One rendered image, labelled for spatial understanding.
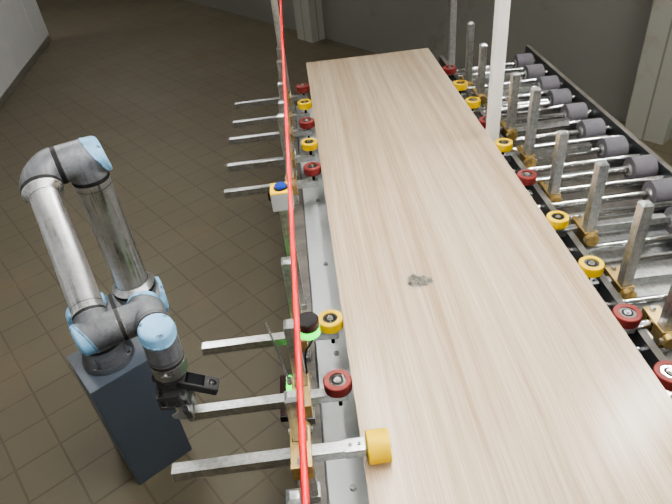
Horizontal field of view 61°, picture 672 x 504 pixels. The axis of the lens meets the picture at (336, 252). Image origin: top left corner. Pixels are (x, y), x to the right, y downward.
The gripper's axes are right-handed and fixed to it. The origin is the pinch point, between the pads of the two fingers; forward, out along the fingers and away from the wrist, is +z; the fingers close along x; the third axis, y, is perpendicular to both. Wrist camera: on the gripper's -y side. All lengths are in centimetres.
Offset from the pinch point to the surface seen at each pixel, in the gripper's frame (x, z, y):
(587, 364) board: 5, -10, -110
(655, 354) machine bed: 0, -4, -133
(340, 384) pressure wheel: 1.5, -8.8, -42.2
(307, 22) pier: -603, 59, -53
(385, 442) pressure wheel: 26, -16, -51
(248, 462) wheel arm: 25.9, -13.9, -18.4
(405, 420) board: 16, -9, -58
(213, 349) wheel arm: -23.6, -2.3, -3.6
